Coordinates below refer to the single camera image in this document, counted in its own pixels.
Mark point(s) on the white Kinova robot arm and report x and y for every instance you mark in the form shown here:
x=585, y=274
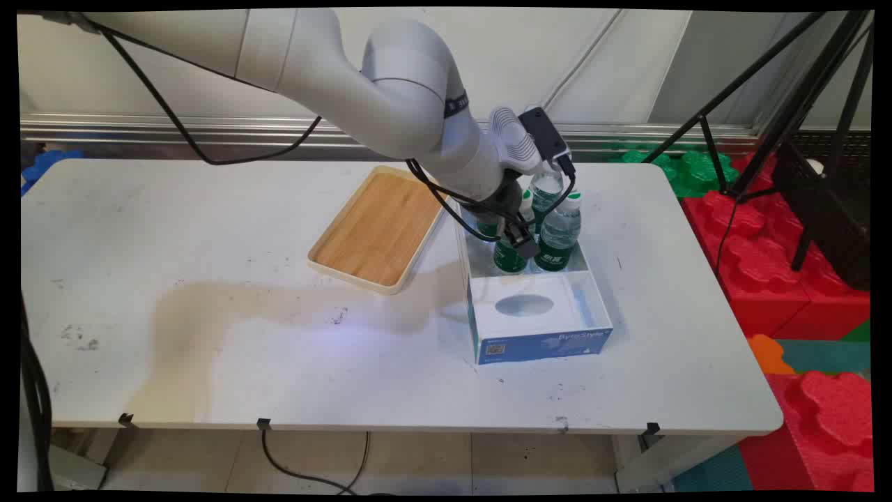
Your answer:
x=404, y=90

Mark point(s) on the green label water bottle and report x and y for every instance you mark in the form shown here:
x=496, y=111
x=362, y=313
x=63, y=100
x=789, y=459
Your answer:
x=509, y=259
x=546, y=192
x=559, y=237
x=488, y=225

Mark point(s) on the white ribbed camera mount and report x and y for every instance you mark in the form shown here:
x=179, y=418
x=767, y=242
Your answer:
x=514, y=139

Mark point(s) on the green foam block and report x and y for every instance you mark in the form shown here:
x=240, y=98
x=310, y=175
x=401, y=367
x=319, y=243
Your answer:
x=697, y=171

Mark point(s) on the blue foam block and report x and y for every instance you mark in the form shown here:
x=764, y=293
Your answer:
x=45, y=167

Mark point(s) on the black mesh crate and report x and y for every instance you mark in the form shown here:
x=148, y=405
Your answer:
x=829, y=209

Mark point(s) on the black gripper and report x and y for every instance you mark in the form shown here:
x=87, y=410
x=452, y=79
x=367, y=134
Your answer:
x=505, y=201

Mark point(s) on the blue white cardboard box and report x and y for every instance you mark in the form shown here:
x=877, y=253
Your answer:
x=536, y=335

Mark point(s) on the teal foam mat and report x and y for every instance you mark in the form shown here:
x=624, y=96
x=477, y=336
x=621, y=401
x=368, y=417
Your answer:
x=829, y=357

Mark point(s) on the grey metal table leg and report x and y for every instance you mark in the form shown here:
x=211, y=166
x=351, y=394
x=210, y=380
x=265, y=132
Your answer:
x=80, y=470
x=662, y=464

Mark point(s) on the orange foam piece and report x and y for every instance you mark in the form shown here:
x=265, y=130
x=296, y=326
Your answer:
x=766, y=352

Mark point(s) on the large red foam block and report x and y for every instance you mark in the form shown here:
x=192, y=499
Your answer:
x=746, y=258

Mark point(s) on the black tripod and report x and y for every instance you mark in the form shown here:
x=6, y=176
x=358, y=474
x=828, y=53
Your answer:
x=794, y=104

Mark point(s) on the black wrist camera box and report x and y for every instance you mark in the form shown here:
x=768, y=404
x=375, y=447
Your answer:
x=547, y=136

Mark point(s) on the bamboo wooden tray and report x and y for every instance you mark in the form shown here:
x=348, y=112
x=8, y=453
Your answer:
x=376, y=230

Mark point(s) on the metal wall rail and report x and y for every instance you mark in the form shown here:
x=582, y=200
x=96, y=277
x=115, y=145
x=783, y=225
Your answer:
x=209, y=129

